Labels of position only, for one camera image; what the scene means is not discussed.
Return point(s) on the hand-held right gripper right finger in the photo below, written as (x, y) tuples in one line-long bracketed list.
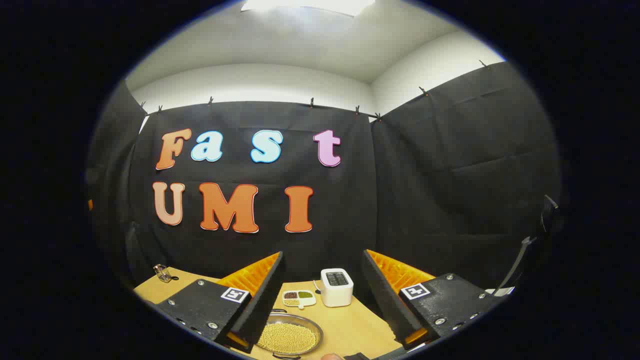
[(382, 300)]

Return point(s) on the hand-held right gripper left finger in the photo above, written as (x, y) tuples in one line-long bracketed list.
[(262, 305)]

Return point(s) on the white divided bean dish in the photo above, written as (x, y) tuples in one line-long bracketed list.
[(299, 298)]

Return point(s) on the pile of yellow soybeans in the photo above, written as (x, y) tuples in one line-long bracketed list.
[(287, 338)]

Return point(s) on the white toaster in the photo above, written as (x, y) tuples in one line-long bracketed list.
[(336, 290)]

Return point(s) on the ceiling light panel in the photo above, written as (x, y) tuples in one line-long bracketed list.
[(307, 6)]

